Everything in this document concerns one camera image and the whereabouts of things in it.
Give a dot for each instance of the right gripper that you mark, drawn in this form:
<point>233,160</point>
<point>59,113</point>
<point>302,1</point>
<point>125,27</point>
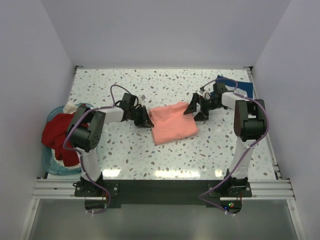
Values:
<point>192,108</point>

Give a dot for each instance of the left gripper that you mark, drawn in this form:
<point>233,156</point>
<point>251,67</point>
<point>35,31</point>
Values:
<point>145,121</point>

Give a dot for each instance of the salmon pink t-shirt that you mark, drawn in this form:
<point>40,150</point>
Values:
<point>170,123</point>

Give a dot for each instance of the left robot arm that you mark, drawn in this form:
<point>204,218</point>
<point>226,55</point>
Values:
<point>85,129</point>

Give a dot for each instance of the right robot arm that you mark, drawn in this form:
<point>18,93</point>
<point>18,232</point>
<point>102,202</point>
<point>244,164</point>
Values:
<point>250,125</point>

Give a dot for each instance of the folded blue printed t-shirt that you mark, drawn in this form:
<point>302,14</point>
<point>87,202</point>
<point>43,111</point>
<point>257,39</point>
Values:
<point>243,88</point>

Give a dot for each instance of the red t-shirt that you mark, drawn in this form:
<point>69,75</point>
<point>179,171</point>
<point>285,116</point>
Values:
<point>54,136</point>

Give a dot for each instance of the clear teal plastic bin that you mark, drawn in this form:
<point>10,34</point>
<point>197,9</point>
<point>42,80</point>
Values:
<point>49,162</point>

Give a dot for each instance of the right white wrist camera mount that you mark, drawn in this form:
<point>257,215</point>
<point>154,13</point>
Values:
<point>205,94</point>

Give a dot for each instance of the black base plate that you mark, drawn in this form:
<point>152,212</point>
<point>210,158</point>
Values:
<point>116,193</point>

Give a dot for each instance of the aluminium frame rail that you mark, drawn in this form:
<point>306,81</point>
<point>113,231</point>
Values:
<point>63,189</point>

